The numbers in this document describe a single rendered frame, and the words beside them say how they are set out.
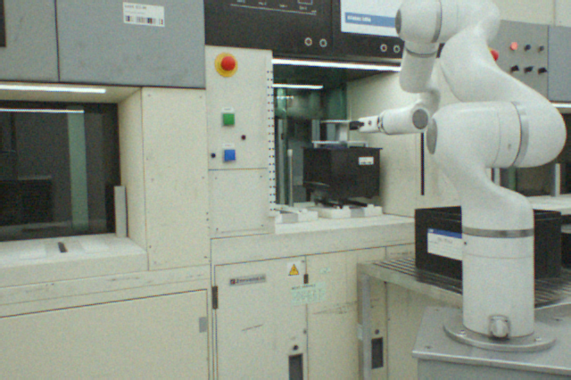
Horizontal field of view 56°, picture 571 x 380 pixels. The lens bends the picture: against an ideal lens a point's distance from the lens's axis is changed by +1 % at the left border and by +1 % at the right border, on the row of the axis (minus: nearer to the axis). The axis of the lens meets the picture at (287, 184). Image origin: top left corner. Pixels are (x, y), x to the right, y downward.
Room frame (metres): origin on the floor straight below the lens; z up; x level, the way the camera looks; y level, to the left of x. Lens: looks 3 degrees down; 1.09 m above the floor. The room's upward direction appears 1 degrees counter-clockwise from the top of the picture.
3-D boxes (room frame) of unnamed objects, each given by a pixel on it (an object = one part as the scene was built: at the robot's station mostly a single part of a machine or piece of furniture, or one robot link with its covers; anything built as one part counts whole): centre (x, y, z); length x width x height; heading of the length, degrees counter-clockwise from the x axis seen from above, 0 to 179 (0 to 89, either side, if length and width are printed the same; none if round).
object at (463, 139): (0.96, -0.35, 1.07); 0.19 x 0.12 x 0.24; 91
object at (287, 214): (1.86, 0.04, 0.89); 0.22 x 0.21 x 0.04; 26
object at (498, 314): (0.96, -0.38, 0.85); 0.19 x 0.19 x 0.18
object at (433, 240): (1.47, -0.55, 0.85); 0.28 x 0.28 x 0.17; 24
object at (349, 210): (1.98, -0.21, 0.89); 0.22 x 0.21 x 0.04; 26
